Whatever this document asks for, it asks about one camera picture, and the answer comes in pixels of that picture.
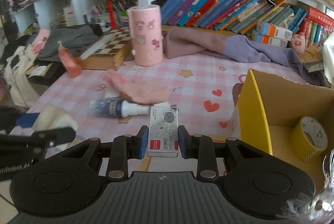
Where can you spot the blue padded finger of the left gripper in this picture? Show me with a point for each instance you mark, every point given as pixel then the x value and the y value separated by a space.
pixel 11 117

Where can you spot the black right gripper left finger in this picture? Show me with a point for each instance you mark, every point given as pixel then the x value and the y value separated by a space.
pixel 123 148

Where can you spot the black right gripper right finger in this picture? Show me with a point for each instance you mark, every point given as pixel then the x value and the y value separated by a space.
pixel 199 147

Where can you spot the staples box with cat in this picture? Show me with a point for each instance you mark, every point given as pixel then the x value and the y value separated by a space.
pixel 163 132

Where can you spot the yellow packing tape roll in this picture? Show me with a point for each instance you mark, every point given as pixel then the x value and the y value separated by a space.
pixel 308 139

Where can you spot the cream white eraser block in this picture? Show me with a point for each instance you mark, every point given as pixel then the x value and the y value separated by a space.
pixel 55 125

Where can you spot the white tote bag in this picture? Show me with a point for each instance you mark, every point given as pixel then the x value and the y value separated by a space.
pixel 21 92

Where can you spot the blue spray bottle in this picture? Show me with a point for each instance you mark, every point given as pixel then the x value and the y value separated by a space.
pixel 117 108

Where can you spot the pink checkered tablecloth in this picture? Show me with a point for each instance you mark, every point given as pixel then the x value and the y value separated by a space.
pixel 200 86

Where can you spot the pink glove on table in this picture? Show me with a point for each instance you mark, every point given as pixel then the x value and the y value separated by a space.
pixel 145 93

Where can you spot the pink pump bottle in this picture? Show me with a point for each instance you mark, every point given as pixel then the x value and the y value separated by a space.
pixel 69 62

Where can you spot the yellow cardboard box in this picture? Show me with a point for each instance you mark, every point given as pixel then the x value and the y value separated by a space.
pixel 269 107

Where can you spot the wooden chessboard box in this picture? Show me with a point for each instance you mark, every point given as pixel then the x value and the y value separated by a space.
pixel 113 54

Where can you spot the grey clothing pile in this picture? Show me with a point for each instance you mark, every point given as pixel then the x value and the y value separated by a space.
pixel 44 44

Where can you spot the purple pink sweater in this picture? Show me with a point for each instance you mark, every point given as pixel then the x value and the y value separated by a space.
pixel 180 41

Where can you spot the red tassel ornament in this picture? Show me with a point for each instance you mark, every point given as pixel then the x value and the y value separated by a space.
pixel 111 14

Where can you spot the pink cylindrical sticker container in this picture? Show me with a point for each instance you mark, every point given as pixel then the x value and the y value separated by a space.
pixel 146 34

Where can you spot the orange white blue box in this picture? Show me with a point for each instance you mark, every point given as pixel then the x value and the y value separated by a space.
pixel 268 29

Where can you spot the row of leaning books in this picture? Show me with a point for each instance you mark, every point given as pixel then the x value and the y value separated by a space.
pixel 241 17

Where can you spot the pink pig plush toy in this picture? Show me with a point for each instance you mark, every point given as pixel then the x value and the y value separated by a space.
pixel 297 43

